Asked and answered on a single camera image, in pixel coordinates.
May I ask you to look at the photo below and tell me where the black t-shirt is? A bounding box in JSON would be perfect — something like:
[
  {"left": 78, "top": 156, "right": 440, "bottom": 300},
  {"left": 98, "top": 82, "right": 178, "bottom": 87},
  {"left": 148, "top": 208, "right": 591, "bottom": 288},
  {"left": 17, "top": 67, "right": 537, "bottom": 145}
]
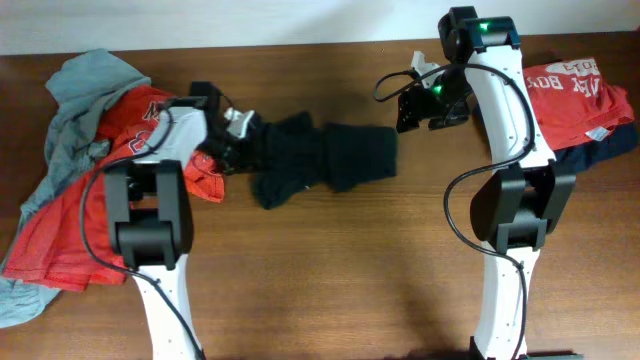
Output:
[{"left": 249, "top": 112, "right": 398, "bottom": 210}]

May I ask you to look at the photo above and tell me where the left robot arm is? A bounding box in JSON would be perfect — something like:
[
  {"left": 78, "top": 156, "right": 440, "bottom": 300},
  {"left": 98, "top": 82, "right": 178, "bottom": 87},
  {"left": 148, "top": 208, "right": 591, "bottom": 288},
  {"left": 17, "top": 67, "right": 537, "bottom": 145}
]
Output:
[{"left": 103, "top": 82, "right": 260, "bottom": 359}]

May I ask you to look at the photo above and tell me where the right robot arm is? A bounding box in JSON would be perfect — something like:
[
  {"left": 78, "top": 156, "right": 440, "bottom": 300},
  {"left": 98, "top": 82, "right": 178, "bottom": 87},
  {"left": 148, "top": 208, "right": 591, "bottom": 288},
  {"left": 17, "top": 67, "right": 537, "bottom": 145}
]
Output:
[{"left": 394, "top": 6, "right": 576, "bottom": 359}]

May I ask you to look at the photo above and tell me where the folded red printed t-shirt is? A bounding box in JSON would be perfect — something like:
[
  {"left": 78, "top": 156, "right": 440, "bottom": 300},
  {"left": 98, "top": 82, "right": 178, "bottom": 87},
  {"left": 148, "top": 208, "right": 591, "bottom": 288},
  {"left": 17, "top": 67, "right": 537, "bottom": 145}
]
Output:
[{"left": 524, "top": 57, "right": 634, "bottom": 151}]

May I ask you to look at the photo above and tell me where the folded navy t-shirt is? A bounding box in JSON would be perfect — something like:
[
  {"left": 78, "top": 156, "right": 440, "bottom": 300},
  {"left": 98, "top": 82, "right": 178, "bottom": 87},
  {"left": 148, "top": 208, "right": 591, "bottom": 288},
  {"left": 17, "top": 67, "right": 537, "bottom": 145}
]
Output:
[{"left": 555, "top": 123, "right": 639, "bottom": 173}]

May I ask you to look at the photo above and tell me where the grey t-shirt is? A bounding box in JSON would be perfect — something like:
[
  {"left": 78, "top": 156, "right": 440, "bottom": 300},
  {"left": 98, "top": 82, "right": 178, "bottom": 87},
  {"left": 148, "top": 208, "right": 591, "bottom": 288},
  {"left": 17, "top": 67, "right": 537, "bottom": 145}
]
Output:
[{"left": 1, "top": 49, "right": 152, "bottom": 328}]

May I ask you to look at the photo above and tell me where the crumpled red t-shirt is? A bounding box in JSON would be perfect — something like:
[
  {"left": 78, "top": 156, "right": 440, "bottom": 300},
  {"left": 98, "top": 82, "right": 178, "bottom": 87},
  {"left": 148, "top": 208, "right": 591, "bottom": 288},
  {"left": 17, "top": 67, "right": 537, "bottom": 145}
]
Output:
[{"left": 3, "top": 85, "right": 225, "bottom": 292}]

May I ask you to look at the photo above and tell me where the right black camera cable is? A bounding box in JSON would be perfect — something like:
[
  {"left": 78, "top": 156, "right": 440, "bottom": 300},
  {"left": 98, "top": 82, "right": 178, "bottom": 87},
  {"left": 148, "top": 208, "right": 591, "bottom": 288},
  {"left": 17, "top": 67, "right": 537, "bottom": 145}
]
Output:
[{"left": 373, "top": 62, "right": 537, "bottom": 360}]

